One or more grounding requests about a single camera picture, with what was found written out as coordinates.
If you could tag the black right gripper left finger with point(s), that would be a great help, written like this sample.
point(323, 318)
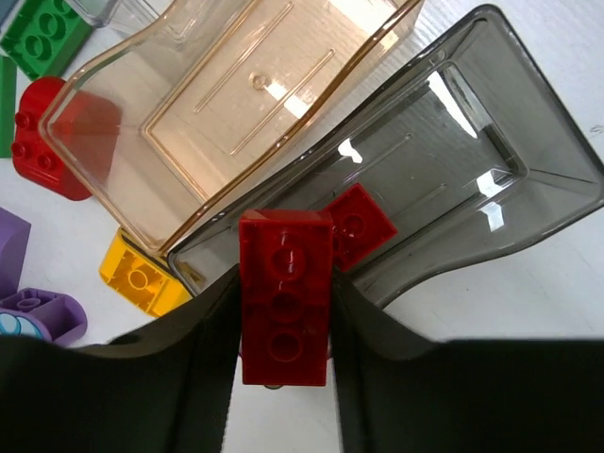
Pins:
point(163, 387)

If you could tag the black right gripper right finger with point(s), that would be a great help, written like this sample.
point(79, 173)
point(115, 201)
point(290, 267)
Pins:
point(398, 391)

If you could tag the red rounded lego brick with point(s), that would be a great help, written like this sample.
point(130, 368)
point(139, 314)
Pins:
point(359, 227)

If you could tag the red long lego brick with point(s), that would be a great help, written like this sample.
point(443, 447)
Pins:
point(286, 273)

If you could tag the red curved lego brick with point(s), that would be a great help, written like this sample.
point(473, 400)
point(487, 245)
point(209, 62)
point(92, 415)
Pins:
point(87, 129)

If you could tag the yellow lego brick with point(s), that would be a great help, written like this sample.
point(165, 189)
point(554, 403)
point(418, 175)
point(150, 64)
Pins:
point(144, 281)

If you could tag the purple paw print lego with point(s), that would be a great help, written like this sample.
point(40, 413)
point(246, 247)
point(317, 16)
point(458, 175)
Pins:
point(49, 316)

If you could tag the purple lego brick with studs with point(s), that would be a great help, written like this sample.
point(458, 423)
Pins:
point(13, 244)

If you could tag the smoky grey plastic container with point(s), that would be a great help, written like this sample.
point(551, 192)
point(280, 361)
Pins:
point(466, 149)

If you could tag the amber transparent plastic container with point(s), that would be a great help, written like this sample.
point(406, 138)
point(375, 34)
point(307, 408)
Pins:
point(213, 93)

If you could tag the green lego plate flat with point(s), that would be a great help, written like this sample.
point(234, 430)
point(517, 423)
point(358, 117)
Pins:
point(8, 78)

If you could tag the green lego plate upright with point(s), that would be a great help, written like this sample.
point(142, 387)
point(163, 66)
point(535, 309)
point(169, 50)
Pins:
point(44, 37)

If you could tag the clear plastic container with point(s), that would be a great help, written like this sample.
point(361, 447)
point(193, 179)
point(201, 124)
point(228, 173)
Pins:
point(126, 16)

